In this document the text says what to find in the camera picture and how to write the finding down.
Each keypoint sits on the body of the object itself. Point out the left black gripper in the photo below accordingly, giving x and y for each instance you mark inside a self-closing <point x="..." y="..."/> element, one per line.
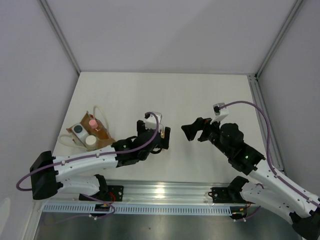
<point x="164" y="142"/>

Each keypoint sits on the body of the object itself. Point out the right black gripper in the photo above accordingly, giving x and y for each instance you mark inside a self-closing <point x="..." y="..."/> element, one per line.
<point x="190" y="130"/>

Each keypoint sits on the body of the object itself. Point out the pink cap amber bottle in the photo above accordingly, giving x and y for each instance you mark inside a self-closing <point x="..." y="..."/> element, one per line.
<point x="98" y="129"/>

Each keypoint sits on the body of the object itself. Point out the green liquid bottle white cap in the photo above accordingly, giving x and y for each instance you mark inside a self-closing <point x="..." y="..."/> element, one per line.
<point x="91" y="142"/>

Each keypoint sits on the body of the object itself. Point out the white bottle grey cap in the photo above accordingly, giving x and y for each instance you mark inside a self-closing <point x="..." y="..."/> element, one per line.
<point x="80" y="133"/>

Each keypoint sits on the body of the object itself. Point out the amber liquid bottle white cap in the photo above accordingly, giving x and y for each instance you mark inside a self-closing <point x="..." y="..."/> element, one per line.
<point x="162" y="131"/>

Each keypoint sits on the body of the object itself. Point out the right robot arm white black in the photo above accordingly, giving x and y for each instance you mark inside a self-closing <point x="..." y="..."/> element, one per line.
<point x="278" y="194"/>

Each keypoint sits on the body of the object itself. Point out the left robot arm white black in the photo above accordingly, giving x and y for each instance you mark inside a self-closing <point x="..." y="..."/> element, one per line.
<point x="51" y="175"/>

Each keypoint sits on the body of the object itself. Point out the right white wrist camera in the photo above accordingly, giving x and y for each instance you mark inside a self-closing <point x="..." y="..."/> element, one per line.
<point x="220" y="112"/>

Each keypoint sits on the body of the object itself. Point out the aluminium mounting rail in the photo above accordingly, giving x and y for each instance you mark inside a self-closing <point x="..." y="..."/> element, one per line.
<point x="143" y="192"/>

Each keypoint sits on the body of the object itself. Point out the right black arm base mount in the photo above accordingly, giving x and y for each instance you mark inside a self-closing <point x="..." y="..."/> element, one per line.
<point x="225" y="195"/>

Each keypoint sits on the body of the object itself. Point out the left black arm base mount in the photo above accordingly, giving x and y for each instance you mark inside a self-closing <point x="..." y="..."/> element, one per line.
<point x="107" y="192"/>

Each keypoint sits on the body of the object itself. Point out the white slotted cable duct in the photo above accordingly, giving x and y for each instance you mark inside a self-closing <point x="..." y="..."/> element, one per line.
<point x="148" y="209"/>

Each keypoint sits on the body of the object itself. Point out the right aluminium frame post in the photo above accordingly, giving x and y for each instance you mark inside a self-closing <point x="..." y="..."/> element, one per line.
<point x="284" y="29"/>

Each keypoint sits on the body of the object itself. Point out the aluminium frame post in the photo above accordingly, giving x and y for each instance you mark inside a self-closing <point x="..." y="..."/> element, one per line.
<point x="284" y="29"/>
<point x="52" y="20"/>

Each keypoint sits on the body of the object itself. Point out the left aluminium frame post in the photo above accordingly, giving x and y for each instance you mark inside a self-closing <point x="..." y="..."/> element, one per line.
<point x="52" y="20"/>

